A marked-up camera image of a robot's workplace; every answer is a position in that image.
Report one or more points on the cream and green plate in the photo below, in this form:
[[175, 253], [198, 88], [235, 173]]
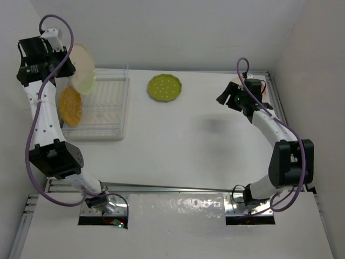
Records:
[[84, 78]]

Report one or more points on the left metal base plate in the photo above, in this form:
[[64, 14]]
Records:
[[110, 206]]

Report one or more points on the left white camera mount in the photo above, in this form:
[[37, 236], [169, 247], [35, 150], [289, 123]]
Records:
[[53, 36]]

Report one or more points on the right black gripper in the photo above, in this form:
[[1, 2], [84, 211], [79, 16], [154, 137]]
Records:
[[230, 89]]

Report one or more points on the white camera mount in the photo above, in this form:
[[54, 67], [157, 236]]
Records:
[[53, 36], [243, 84]]

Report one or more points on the clear plastic dish rack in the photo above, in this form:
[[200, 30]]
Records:
[[104, 110]]

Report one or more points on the green polka dot plate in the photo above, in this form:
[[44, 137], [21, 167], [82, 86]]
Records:
[[164, 87]]

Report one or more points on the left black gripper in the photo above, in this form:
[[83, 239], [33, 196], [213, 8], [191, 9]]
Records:
[[68, 70]]

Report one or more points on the aluminium frame rail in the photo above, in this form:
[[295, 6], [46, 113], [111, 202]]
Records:
[[275, 89]]

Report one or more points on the cream and pink plate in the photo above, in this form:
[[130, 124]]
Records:
[[265, 93]]

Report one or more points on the metal base plate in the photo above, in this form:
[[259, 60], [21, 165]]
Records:
[[234, 208], [110, 206]]

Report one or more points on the orange plate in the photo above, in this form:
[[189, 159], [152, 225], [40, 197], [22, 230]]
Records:
[[70, 106]]

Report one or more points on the small green circuit board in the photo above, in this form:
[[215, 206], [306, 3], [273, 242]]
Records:
[[118, 223]]

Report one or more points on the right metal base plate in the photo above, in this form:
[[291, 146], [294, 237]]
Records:
[[234, 208]]

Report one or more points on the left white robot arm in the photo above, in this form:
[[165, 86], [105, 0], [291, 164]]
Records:
[[47, 148]]

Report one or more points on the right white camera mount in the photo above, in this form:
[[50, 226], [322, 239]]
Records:
[[243, 84]]

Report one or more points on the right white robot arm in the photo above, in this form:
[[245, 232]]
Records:
[[262, 190]]

